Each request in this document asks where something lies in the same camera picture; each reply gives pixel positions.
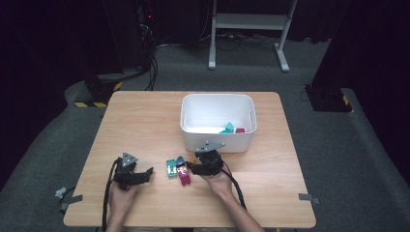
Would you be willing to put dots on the person's right hand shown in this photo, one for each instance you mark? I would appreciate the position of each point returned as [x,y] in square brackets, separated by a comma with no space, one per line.
[219,185]

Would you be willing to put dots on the white plastic bin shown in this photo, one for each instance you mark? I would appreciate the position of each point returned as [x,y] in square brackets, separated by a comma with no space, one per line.
[219,112]

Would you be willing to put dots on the turquoise toy block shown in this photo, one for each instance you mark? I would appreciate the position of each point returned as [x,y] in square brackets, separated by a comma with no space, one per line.
[229,127]

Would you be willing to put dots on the dark blue toy block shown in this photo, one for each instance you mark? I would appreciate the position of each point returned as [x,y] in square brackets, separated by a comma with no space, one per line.
[179,160]

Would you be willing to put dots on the grey tape strip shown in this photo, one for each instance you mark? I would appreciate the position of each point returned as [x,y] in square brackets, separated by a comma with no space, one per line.
[308,197]
[71,200]

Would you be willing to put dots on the orange toy block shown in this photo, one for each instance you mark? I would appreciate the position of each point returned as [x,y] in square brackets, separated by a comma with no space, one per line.
[192,159]

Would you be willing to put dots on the white metal stand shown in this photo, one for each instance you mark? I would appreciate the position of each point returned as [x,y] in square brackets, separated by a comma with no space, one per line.
[251,21]

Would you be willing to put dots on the black equipment rack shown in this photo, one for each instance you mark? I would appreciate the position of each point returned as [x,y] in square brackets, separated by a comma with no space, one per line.
[145,32]

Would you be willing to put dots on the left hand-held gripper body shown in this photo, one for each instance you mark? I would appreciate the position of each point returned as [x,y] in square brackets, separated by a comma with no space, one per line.
[123,176]

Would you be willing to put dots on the green printed toy block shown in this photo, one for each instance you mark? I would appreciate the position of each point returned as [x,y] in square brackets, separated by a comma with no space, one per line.
[171,168]

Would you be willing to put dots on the person's left hand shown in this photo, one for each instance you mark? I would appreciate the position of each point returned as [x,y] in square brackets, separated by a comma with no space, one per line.
[121,199]

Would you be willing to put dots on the black stand base yellow stripes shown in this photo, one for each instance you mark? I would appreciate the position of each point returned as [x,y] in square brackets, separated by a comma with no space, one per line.
[100,92]

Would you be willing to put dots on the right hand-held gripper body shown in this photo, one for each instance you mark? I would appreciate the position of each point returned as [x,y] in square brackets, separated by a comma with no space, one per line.
[211,162]

